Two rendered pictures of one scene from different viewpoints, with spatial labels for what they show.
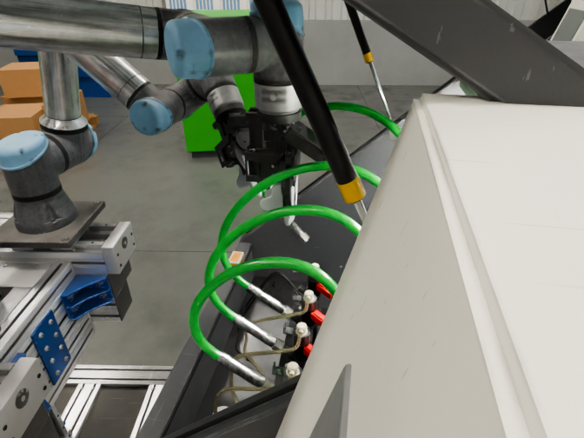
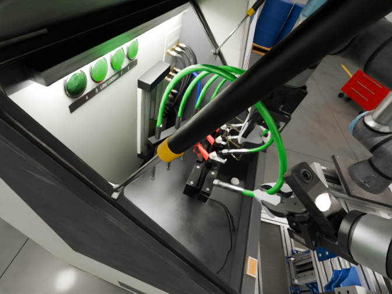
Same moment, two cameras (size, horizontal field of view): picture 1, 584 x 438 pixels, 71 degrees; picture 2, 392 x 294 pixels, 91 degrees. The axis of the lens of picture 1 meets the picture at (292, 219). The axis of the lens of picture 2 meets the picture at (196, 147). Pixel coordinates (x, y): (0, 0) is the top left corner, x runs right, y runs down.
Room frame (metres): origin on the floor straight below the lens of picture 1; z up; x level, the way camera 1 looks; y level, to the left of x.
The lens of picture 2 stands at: (1.04, -0.16, 1.59)
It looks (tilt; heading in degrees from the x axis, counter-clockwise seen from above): 47 degrees down; 173
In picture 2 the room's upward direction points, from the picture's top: 19 degrees clockwise
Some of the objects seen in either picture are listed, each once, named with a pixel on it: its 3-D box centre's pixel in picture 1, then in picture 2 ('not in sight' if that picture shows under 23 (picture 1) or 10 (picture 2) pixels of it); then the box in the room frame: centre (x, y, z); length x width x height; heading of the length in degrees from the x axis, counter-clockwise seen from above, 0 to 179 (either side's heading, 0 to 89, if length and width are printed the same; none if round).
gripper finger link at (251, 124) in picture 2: not in sight; (251, 123); (0.66, 0.00, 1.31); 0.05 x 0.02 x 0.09; 170
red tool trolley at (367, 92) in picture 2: not in sight; (373, 87); (-2.59, 3.02, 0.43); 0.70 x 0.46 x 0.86; 24
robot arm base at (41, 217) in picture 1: (42, 203); not in sight; (0.96, 0.67, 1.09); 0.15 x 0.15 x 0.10
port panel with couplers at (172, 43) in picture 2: not in sight; (172, 73); (0.35, -0.26, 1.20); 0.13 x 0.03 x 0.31; 170
